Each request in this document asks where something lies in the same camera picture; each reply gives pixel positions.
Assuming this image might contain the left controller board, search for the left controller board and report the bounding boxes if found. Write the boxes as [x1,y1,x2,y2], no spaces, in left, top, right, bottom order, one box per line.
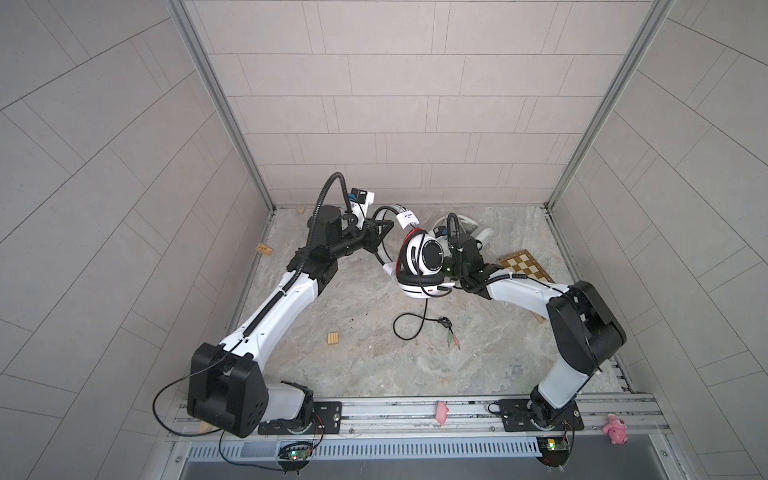
[277,441,314,474]

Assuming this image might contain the pink plush toy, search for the pink plush toy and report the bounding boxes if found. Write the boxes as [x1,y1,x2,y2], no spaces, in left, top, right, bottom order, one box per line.
[602,414,628,445]

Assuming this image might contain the black white headphones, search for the black white headphones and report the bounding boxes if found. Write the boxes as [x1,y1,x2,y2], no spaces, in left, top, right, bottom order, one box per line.
[373,206,455,299]

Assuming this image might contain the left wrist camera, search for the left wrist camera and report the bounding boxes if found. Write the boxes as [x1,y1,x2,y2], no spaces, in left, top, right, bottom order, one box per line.
[348,188,375,227]

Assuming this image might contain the right controller board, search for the right controller board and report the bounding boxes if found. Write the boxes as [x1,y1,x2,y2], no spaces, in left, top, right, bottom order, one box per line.
[536,437,571,468]

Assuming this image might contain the wooden chessboard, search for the wooden chessboard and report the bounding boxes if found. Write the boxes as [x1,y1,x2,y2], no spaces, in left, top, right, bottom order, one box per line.
[499,249,554,283]

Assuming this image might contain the controller board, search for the controller board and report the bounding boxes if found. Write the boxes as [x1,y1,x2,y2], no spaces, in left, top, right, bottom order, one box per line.
[536,437,571,468]
[277,441,314,474]

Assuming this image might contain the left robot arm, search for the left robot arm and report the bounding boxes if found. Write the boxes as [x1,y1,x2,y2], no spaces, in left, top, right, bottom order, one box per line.
[187,205,394,438]

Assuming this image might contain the pink clip on rail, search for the pink clip on rail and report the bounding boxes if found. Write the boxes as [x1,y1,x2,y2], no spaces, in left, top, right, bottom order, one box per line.
[434,401,450,426]

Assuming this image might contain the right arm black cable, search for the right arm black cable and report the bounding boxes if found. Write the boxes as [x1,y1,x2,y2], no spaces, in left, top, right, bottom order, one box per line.
[445,212,604,379]

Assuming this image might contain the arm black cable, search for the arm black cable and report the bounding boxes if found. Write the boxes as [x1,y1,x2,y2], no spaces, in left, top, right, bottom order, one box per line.
[151,172,355,438]
[445,212,604,379]

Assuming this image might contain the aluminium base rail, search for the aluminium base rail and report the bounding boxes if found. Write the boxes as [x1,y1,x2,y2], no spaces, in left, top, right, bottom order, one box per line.
[161,392,661,442]

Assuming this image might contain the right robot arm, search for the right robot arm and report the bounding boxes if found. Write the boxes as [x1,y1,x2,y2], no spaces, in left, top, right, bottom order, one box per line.
[448,233,627,430]

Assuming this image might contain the white grey headphones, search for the white grey headphones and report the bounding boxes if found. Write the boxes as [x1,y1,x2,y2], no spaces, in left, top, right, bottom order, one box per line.
[432,214,494,254]

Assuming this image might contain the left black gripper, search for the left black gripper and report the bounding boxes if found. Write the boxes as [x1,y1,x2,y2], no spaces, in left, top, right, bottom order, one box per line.
[322,219,392,263]

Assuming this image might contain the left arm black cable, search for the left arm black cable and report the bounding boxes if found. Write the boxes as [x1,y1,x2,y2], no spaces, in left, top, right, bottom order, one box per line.
[151,172,355,438]

